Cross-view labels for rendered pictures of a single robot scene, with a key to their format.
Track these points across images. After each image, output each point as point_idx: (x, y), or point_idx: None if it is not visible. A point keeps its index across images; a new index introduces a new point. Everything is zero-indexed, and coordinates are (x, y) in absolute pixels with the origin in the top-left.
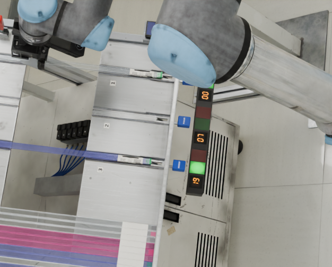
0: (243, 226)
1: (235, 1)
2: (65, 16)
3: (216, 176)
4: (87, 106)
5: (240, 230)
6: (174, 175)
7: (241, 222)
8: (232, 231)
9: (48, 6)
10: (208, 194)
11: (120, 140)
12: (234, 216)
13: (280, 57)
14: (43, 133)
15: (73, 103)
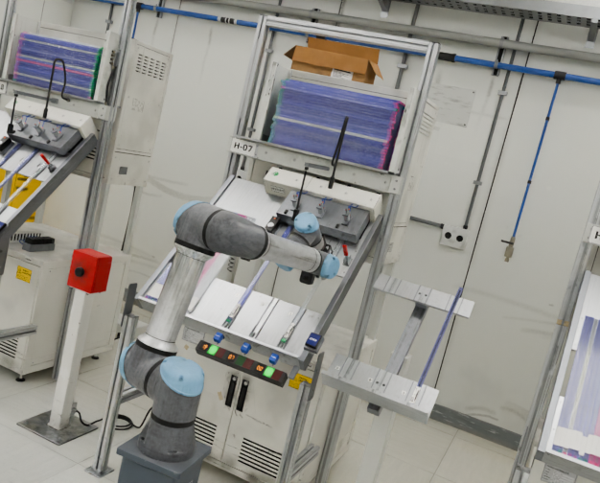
0: (216, 482)
1: (201, 234)
2: (293, 236)
3: (255, 458)
4: (324, 354)
5: (215, 480)
6: (257, 407)
7: (220, 482)
8: (218, 476)
9: (298, 224)
10: (242, 445)
11: (250, 310)
12: (228, 482)
13: (177, 276)
14: (327, 339)
15: (334, 352)
